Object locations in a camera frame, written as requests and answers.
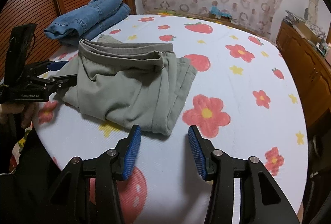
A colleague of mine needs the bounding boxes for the grey-green pants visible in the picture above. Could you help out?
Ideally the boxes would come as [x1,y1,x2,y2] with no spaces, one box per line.
[56,35,197,136]

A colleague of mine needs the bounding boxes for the person's left hand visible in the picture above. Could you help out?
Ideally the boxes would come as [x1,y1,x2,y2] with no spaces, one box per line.
[1,103,36,129]

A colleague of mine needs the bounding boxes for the folded blue jeans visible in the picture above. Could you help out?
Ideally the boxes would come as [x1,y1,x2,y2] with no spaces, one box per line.
[44,0,131,47]

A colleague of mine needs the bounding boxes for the white fruit flower blanket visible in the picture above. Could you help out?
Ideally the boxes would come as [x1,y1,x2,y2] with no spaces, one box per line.
[104,15,308,223]

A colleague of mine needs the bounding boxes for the wooden sideboard cabinet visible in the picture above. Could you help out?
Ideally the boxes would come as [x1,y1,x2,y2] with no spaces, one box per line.
[276,22,330,127]

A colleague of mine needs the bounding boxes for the colourful floral bed cover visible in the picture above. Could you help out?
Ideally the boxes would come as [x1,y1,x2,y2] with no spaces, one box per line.
[144,10,257,35]

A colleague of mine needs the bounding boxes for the cardboard box on cabinet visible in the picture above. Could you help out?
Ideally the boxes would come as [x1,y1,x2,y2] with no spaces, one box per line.
[293,21,322,44]

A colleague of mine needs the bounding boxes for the blue item on box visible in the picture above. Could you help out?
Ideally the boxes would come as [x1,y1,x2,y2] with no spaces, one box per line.
[208,6,232,22]

